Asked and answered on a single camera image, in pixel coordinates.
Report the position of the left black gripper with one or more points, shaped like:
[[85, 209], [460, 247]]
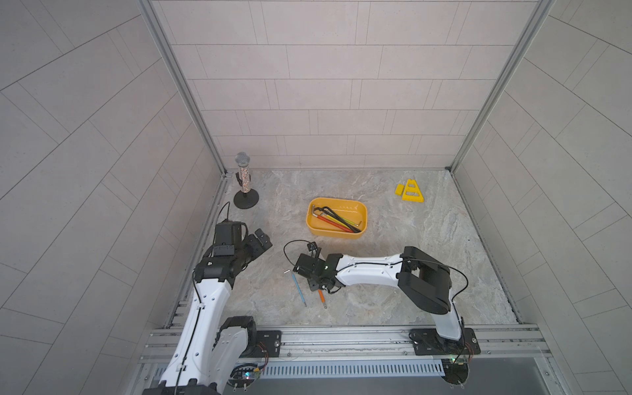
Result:
[[256, 247]]

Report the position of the yellow triangular holder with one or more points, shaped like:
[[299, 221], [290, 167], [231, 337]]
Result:
[[412, 192]]

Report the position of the black thin hex key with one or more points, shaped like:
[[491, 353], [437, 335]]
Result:
[[338, 217]]

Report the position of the blue hex key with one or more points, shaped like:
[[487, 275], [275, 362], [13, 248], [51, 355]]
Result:
[[298, 288]]

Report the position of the large black hex key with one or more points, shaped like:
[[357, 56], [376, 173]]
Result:
[[331, 217]]

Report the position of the green hex key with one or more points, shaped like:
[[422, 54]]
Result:
[[352, 225]]

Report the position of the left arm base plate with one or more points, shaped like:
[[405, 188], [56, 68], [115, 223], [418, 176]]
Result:
[[266, 343]]

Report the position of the red hex key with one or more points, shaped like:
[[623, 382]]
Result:
[[338, 225]]

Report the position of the left circuit board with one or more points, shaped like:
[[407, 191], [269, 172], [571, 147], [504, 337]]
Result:
[[243, 376]]

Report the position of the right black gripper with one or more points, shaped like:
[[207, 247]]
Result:
[[310, 283]]

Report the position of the yellow plastic storage box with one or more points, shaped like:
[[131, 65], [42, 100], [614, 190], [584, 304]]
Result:
[[335, 209]]

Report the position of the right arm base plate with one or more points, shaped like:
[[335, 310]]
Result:
[[429, 342]]

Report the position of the orange hex key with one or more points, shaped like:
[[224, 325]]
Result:
[[322, 298]]

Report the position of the aluminium mounting rail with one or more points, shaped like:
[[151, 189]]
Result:
[[393, 342]]

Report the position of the circuit board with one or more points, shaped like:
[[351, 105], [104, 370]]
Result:
[[456, 372], [243, 376]]

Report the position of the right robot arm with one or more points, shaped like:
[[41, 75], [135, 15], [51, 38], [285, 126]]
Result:
[[423, 279]]

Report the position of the right circuit board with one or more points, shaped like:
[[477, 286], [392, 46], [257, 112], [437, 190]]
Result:
[[456, 372]]

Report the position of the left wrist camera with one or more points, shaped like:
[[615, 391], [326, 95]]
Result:
[[228, 237]]

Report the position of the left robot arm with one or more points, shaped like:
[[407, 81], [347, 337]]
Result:
[[209, 348]]

